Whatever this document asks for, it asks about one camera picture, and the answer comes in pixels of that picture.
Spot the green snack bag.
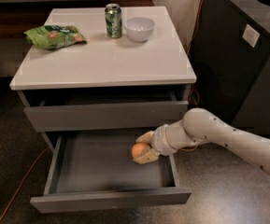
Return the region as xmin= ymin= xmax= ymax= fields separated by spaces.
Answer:
xmin=24 ymin=25 xmax=87 ymax=50

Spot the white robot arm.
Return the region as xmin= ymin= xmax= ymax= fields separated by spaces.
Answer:
xmin=132 ymin=108 xmax=270 ymax=175

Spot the grey top drawer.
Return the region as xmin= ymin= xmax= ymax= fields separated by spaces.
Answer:
xmin=24 ymin=91 xmax=188 ymax=133

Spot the grey drawer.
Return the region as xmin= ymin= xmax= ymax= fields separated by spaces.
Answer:
xmin=31 ymin=129 xmax=191 ymax=213
xmin=24 ymin=91 xmax=188 ymax=133

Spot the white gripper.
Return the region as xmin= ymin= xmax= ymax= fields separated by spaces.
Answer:
xmin=133 ymin=124 xmax=177 ymax=164

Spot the orange fruit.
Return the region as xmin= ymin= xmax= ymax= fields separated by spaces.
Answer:
xmin=132 ymin=143 xmax=149 ymax=158

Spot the white bowl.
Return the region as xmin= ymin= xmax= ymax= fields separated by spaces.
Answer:
xmin=124 ymin=17 xmax=155 ymax=42

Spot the white label on cabinet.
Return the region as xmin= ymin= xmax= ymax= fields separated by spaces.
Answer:
xmin=242 ymin=24 xmax=260 ymax=48

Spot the grey drawer cabinet white top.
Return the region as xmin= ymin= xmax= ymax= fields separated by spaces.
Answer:
xmin=10 ymin=7 xmax=196 ymax=147

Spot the orange cable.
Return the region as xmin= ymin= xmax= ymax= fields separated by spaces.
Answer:
xmin=0 ymin=0 xmax=214 ymax=224

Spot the black bin cabinet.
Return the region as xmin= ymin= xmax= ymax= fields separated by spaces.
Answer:
xmin=190 ymin=0 xmax=270 ymax=135

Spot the green soda can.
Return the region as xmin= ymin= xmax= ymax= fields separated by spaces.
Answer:
xmin=105 ymin=3 xmax=122 ymax=38

